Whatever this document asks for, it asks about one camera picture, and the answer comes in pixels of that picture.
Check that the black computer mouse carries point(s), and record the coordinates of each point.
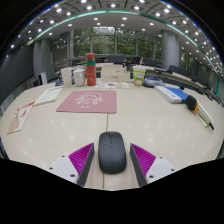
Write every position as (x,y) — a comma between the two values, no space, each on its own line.
(112,153)

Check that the green printed cup with straw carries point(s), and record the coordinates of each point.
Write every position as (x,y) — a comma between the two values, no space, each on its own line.
(139,77)

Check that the white printed paper sheet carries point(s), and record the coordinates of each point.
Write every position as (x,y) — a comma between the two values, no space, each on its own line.
(48,96)

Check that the black conference microphone unit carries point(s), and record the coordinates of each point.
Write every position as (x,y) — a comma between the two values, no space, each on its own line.
(153,81)

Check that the red bottle with green band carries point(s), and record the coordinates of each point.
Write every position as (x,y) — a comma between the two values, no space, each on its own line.
(90,71)

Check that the colourful sticker sheet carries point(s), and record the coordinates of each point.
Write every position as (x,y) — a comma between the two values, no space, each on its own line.
(111,85)

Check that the group of dark office chairs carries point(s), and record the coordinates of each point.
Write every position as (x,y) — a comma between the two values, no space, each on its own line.
(116,59)

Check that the white lidded mug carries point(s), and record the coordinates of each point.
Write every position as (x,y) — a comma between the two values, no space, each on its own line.
(79,78)

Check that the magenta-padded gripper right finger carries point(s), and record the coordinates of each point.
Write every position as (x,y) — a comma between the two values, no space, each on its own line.
(160,167)

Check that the black microphone with yellow band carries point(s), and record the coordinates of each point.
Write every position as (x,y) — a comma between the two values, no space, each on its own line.
(191,102)

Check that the white board leaning on wall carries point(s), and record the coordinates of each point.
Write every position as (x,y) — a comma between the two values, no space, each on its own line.
(43,77)

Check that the red and white brochure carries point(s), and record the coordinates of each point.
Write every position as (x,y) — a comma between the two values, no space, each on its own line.
(20,117)

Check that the stack of white paper cups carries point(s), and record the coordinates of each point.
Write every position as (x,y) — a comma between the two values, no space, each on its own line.
(67,77)

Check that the cream desk organizer box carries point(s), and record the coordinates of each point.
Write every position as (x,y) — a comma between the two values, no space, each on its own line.
(113,74)

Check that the blue and white book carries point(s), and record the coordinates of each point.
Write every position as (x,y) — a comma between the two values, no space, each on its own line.
(171,94)

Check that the pink mouse pad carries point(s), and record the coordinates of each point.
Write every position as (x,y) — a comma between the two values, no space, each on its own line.
(70,105)

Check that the group of ceiling lights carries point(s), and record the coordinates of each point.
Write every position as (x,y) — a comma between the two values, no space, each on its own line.
(89,7)

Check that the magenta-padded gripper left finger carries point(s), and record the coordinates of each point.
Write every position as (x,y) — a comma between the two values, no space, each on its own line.
(60,166)

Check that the curved conference desk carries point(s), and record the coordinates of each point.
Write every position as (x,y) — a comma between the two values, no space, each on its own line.
(180,81)

